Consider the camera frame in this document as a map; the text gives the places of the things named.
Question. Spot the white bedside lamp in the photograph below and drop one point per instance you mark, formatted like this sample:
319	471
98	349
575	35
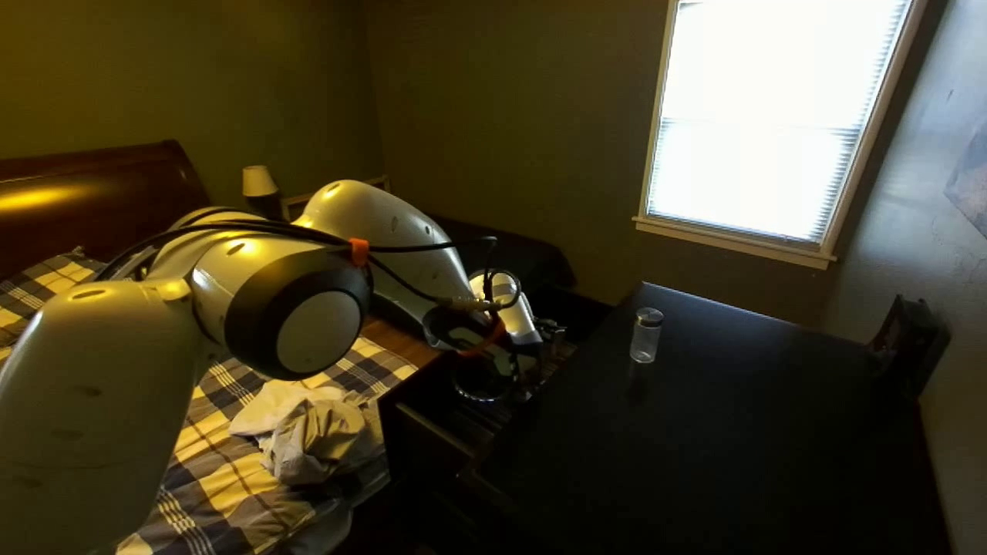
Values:
260	188

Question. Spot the small black device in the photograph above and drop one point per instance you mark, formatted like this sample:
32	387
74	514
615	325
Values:
912	342

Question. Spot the crumpled grey white cloth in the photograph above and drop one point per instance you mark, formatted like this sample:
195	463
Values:
306	437

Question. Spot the open upper dresser drawer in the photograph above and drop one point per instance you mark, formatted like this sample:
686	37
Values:
440	439

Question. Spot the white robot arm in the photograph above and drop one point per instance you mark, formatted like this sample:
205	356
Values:
98	387

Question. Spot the bright window with blinds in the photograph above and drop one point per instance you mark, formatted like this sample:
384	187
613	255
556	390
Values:
766	116

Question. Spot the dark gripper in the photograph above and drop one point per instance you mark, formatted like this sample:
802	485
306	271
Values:
494	349

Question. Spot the dark wooden dresser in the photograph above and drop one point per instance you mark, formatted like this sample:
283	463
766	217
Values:
749	437

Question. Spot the right glass spice shaker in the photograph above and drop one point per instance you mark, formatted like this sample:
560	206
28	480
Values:
646	334

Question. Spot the plaid yellow black bedspread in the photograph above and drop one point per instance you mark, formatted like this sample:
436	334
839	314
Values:
221	496

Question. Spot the dark wooden headboard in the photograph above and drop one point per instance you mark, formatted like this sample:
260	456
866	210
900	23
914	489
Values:
98	200

